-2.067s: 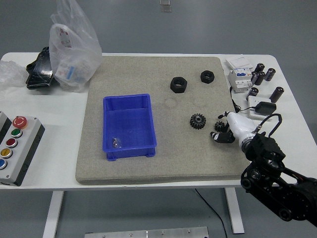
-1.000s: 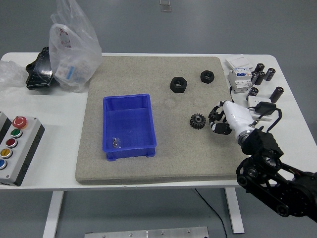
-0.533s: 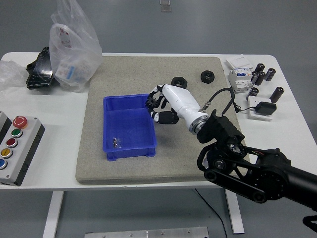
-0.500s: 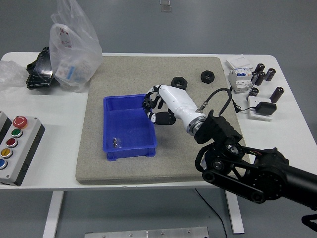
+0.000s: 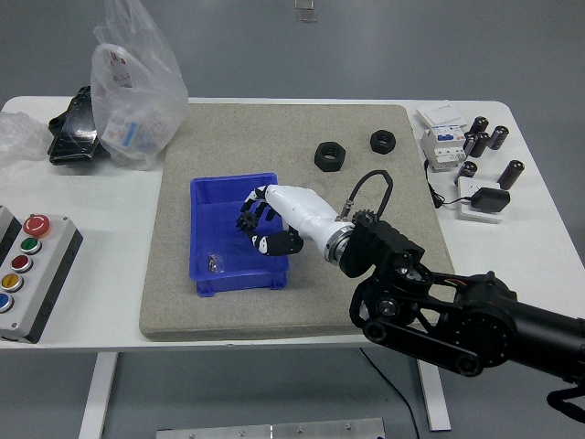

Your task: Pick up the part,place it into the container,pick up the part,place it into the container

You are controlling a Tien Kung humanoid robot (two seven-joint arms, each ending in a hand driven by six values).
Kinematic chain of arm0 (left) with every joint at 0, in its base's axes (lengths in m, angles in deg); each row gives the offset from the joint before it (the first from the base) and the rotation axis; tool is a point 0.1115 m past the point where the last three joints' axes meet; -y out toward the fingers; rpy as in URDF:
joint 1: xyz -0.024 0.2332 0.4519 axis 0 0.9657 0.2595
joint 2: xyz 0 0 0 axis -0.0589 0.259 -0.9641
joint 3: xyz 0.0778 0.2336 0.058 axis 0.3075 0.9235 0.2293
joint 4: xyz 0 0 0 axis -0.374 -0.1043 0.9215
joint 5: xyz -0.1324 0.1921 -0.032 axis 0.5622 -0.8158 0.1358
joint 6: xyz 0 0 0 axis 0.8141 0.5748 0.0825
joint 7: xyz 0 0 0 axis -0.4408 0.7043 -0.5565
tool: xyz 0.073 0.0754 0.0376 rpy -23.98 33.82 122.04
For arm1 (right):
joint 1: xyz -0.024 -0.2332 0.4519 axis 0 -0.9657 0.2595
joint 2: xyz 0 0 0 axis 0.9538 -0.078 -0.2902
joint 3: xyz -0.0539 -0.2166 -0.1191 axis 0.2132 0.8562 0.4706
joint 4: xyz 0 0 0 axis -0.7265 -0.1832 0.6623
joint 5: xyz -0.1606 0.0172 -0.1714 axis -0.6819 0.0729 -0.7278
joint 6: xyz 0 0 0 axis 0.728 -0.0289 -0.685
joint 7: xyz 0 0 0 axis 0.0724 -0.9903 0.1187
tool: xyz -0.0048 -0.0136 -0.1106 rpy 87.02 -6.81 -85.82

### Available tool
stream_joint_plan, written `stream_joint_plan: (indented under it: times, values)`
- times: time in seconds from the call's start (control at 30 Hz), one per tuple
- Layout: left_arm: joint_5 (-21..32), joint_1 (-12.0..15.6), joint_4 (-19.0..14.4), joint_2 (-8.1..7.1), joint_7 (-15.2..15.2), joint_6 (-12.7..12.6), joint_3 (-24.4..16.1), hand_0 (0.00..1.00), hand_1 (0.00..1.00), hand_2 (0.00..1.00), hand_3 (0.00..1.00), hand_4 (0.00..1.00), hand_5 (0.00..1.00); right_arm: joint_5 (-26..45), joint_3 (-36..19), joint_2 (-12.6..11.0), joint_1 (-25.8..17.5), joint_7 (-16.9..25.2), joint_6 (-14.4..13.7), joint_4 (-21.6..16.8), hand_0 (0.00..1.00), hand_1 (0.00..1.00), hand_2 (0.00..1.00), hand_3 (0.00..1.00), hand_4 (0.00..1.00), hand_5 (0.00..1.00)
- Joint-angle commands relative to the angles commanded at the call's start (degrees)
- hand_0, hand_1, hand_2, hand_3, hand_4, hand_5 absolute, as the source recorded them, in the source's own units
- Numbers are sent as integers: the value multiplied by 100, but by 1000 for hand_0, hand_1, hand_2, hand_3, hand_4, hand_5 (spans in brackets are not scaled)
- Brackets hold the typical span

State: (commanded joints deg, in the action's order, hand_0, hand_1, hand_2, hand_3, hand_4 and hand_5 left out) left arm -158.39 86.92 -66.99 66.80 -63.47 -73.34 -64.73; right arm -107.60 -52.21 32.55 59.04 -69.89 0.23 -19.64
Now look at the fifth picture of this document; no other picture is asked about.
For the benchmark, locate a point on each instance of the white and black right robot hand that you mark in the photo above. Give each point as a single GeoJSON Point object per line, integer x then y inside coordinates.
{"type": "Point", "coordinates": [301, 210]}

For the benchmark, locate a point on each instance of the small black gear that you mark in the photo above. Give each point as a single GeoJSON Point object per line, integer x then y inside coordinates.
{"type": "Point", "coordinates": [247, 224]}

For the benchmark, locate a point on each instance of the blue plastic bin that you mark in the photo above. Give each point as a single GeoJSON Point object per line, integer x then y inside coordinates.
{"type": "Point", "coordinates": [219, 242]}

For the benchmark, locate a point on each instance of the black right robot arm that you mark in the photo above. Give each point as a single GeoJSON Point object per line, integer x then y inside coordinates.
{"type": "Point", "coordinates": [480, 315]}

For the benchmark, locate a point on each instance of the large black hex nut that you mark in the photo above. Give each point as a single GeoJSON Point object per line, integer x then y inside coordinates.
{"type": "Point", "coordinates": [330, 157]}

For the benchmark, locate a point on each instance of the small black hex nut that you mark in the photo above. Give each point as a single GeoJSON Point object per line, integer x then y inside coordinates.
{"type": "Point", "coordinates": [383, 142]}

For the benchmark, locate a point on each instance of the grey push-button control box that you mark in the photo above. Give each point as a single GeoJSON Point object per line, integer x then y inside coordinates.
{"type": "Point", "coordinates": [41, 274]}

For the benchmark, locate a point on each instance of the grey-brown felt mat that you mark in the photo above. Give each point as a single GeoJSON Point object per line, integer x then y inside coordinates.
{"type": "Point", "coordinates": [297, 311]}

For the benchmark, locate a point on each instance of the small clear bag of screws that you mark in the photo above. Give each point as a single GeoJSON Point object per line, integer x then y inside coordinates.
{"type": "Point", "coordinates": [214, 264]}

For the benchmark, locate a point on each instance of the white circuit breaker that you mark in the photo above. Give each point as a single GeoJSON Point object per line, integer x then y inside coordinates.
{"type": "Point", "coordinates": [441, 153]}

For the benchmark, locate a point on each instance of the black cylindrical capacitor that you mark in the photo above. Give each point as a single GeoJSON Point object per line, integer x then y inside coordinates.
{"type": "Point", "coordinates": [467, 169]}
{"type": "Point", "coordinates": [499, 137]}
{"type": "Point", "coordinates": [511, 174]}
{"type": "Point", "coordinates": [482, 145]}
{"type": "Point", "coordinates": [470, 142]}
{"type": "Point", "coordinates": [480, 125]}

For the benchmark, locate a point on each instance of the floor outlet cover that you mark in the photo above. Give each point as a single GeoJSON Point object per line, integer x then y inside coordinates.
{"type": "Point", "coordinates": [305, 10]}

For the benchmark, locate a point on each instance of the clear plastic bag with boxes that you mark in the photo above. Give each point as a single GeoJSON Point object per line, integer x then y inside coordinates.
{"type": "Point", "coordinates": [137, 91]}

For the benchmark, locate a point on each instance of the white table leg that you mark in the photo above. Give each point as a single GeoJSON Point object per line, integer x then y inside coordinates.
{"type": "Point", "coordinates": [98, 393]}
{"type": "Point", "coordinates": [433, 398]}

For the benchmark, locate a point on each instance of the clear bubble wrap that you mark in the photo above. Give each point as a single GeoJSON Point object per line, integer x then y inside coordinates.
{"type": "Point", "coordinates": [18, 137]}

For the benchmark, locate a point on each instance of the white wall switch panel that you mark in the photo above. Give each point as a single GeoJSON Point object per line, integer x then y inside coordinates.
{"type": "Point", "coordinates": [439, 114]}

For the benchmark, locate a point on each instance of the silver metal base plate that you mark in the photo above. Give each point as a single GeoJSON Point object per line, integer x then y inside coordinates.
{"type": "Point", "coordinates": [274, 430]}

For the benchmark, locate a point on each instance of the black wrapped metal bracket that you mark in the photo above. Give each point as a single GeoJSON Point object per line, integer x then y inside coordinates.
{"type": "Point", "coordinates": [73, 132]}

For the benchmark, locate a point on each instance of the grey black-edged enclosure box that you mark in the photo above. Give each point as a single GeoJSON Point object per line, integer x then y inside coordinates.
{"type": "Point", "coordinates": [5, 228]}

